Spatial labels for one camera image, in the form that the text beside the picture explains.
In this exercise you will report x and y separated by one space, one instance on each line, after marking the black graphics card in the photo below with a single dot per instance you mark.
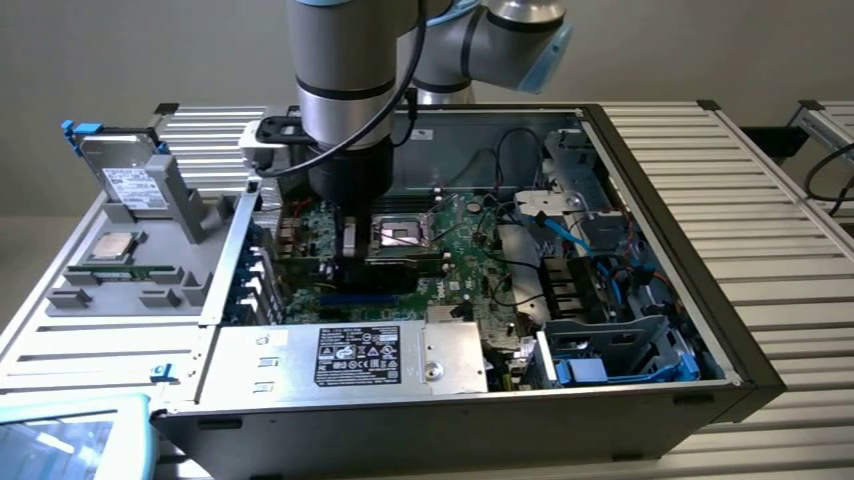
374 277

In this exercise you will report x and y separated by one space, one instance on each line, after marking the small silver heatsink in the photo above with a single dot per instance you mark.
442 315

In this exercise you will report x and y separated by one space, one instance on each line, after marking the black RAM slots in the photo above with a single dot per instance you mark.
410 204

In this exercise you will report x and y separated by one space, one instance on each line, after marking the CPU socket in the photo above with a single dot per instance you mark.
400 231

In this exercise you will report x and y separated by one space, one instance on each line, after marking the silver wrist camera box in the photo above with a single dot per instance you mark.
257 142

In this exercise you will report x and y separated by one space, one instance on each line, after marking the grey disk bay cage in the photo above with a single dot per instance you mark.
610 345

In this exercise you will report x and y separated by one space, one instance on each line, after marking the blue table clip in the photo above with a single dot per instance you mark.
161 373

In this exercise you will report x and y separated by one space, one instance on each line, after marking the blue disk bay tray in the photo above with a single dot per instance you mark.
584 372

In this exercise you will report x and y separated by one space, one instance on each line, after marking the grey parts rack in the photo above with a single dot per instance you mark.
167 260

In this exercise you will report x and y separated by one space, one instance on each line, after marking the silver hard disk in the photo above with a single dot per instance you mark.
123 172

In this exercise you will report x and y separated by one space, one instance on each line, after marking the black fan shroud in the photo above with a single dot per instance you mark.
568 287

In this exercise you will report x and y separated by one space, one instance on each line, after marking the green RAM stick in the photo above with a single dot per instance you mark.
123 274

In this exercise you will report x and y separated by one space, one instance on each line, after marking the silver CPU chip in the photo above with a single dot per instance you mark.
117 246

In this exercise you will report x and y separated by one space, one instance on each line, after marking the blue disk caddy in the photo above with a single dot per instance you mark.
75 130

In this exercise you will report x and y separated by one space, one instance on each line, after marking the silver power supply unit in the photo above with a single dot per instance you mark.
334 357

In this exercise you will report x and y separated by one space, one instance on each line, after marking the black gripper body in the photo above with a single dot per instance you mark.
350 175

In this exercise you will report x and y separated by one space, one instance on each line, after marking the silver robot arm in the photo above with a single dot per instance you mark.
337 60

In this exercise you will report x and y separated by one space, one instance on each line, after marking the green motherboard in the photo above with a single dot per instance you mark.
461 280

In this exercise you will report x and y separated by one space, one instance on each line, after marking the open black PC case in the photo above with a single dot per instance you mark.
428 430

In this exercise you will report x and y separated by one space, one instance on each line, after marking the blue expansion slot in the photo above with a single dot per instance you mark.
350 301

